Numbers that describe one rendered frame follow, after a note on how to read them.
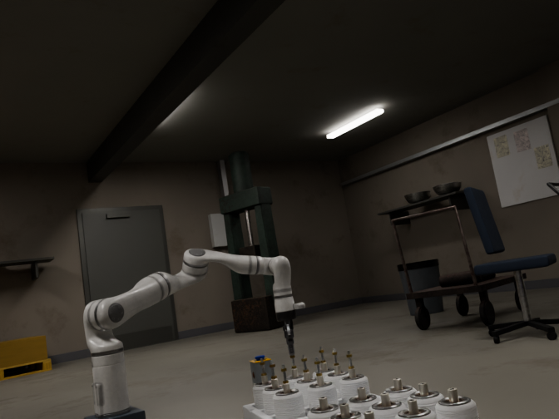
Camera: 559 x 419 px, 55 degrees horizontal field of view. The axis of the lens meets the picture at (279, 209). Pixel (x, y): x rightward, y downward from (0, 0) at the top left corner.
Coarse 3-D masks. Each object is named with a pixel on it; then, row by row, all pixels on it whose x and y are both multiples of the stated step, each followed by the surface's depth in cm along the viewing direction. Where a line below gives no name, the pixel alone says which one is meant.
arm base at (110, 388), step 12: (96, 360) 152; (108, 360) 152; (120, 360) 154; (96, 372) 152; (108, 372) 151; (120, 372) 153; (96, 384) 151; (108, 384) 151; (120, 384) 152; (96, 396) 151; (108, 396) 150; (120, 396) 152; (96, 408) 152; (108, 408) 150; (120, 408) 151
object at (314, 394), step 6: (312, 390) 170; (318, 390) 169; (324, 390) 169; (330, 390) 170; (312, 396) 170; (318, 396) 169; (324, 396) 169; (330, 396) 169; (336, 396) 171; (312, 402) 170; (318, 402) 169; (330, 402) 169; (336, 402) 170
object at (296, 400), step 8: (280, 400) 165; (288, 400) 165; (296, 400) 166; (280, 408) 165; (288, 408) 164; (296, 408) 165; (304, 408) 169; (280, 416) 165; (288, 416) 164; (296, 416) 165; (304, 416) 167
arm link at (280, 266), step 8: (280, 256) 198; (272, 264) 198; (280, 264) 196; (288, 264) 198; (280, 272) 197; (288, 272) 198; (280, 280) 197; (288, 280) 198; (280, 288) 197; (288, 288) 198; (280, 296) 197; (288, 296) 197
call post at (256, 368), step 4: (268, 360) 208; (252, 364) 208; (256, 364) 206; (268, 364) 207; (252, 368) 209; (256, 368) 205; (260, 368) 206; (268, 368) 207; (252, 372) 210; (256, 372) 205; (260, 372) 206; (268, 372) 207; (252, 376) 210; (256, 376) 205; (260, 376) 205; (268, 376) 206; (252, 380) 211; (256, 380) 205; (260, 380) 205; (268, 380) 206
